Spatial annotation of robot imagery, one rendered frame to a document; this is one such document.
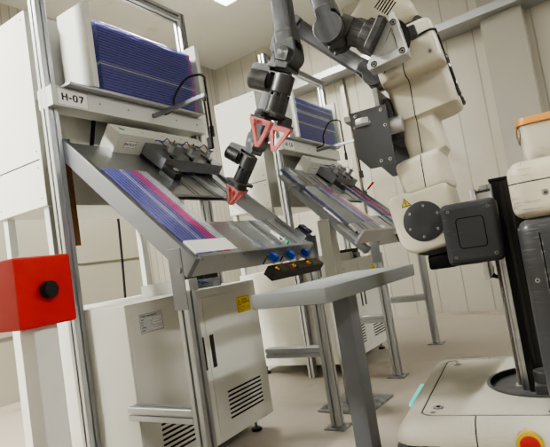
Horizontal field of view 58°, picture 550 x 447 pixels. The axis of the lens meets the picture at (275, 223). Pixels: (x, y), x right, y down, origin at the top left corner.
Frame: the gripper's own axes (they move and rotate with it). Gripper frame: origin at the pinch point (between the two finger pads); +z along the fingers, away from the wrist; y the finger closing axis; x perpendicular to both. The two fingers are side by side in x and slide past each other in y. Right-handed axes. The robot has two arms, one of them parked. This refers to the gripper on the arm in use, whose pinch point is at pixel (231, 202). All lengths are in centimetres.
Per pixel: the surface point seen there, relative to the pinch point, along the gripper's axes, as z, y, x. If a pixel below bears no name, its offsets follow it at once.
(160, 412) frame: 48, 52, 41
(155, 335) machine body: 41, 37, 18
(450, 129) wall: -71, -287, -13
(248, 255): 4.7, 23.1, 29.6
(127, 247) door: 133, -150, -180
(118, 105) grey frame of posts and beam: -16, 25, -48
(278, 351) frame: 51, -22, 36
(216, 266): 7.5, 38.1, 29.1
